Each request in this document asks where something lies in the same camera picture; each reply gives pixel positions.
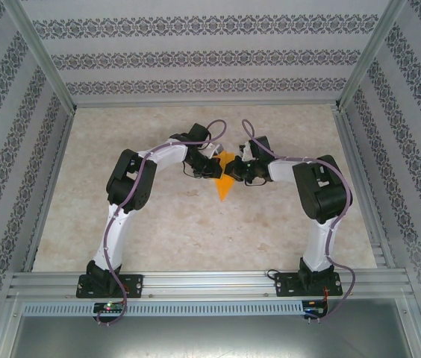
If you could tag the orange paper sheet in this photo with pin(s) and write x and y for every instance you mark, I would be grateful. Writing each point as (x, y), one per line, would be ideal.
(224, 186)

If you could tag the black base plate right arm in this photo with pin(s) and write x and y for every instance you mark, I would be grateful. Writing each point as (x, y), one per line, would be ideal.
(285, 285)

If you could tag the black base plate left arm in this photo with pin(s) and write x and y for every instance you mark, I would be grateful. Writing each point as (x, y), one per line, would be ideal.
(136, 285)

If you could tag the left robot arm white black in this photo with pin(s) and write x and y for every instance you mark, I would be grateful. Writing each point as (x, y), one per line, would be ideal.
(169, 154)

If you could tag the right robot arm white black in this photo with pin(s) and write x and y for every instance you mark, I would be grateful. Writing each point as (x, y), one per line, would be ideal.
(281, 169)

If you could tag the grey metal panel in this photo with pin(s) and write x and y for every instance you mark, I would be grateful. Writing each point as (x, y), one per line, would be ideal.
(210, 335)

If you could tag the aluminium mounting rail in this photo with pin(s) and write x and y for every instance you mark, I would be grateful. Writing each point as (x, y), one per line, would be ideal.
(210, 283)

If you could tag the aluminium frame post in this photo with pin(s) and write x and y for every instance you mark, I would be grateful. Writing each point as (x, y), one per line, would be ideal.
(371, 56)
(39, 56)

